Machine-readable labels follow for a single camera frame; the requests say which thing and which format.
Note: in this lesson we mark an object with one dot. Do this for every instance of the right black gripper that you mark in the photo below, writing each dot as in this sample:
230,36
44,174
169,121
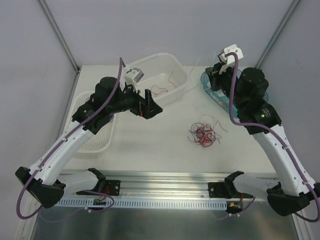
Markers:
215,77

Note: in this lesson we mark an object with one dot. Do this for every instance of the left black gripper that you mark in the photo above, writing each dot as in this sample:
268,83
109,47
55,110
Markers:
139,105

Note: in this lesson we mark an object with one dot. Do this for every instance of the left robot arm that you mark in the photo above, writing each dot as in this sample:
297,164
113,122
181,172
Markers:
86,122

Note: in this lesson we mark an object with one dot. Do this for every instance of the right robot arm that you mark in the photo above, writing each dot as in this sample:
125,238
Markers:
294,188

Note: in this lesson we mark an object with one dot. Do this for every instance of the teal transparent plastic bin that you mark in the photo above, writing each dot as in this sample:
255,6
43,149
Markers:
219,97

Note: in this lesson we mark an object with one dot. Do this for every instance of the white deep plastic basket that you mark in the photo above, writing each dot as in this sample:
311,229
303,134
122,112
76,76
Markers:
164,76

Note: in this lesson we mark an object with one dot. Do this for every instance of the white perforated flat basket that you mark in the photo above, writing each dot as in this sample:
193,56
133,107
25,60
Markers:
100,142

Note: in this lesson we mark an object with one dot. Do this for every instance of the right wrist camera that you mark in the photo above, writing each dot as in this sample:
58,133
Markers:
227,55

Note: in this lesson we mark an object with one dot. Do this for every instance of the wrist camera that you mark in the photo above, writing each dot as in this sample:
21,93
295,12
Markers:
132,76
227,55

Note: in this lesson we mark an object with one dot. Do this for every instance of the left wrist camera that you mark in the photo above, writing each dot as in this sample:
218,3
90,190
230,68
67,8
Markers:
132,76

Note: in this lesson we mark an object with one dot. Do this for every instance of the aluminium mounting rail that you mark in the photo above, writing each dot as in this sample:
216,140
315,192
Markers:
125,184

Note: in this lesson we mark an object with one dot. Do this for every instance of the right aluminium frame post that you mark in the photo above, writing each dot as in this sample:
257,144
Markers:
277,33

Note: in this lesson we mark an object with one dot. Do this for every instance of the aluminium frame post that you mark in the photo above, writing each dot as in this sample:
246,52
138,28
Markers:
58,34
277,33

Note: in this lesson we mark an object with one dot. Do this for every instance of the white slotted cable duct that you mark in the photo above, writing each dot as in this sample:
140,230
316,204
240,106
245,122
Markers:
140,203

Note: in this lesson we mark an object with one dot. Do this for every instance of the left aluminium frame post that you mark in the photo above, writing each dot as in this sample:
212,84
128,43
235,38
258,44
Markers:
58,34

